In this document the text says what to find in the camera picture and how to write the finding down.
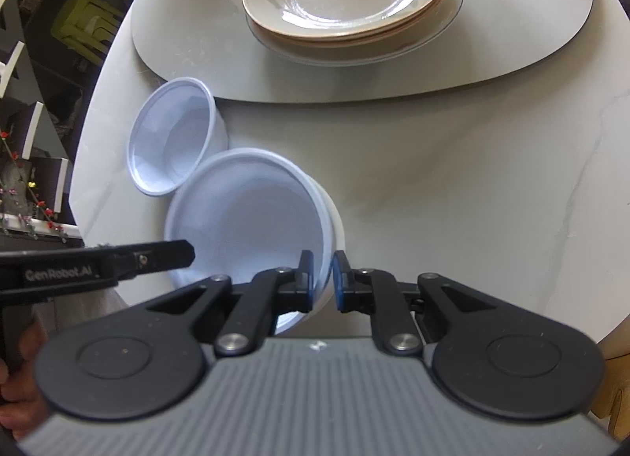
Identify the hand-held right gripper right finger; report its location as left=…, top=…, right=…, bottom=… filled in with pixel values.
left=332, top=250, right=497, bottom=357

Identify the stack of beige ceramic plates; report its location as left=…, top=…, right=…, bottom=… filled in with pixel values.
left=248, top=0, right=464, bottom=66

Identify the stack of green stools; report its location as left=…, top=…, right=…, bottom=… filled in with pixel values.
left=49, top=0, right=125, bottom=66

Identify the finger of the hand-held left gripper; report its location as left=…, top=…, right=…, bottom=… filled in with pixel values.
left=115, top=238, right=196, bottom=284

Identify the person's left hand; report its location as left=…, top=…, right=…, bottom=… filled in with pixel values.
left=0, top=322, right=52, bottom=441

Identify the red berry branch decoration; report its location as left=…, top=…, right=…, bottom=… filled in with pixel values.
left=0, top=129, right=70, bottom=243

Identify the large white plastic bowl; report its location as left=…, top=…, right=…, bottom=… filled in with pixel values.
left=164, top=148, right=345, bottom=336

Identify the dark shelf with white dividers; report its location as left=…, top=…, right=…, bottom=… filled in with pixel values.
left=0, top=0, right=85, bottom=245

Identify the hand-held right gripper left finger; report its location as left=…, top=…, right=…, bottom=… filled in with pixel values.
left=146, top=249, right=316, bottom=357

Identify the small white plastic bowl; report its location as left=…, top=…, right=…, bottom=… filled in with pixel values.
left=126, top=76, right=230, bottom=197

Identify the grey table mat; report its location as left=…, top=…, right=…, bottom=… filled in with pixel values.
left=130, top=0, right=595, bottom=103

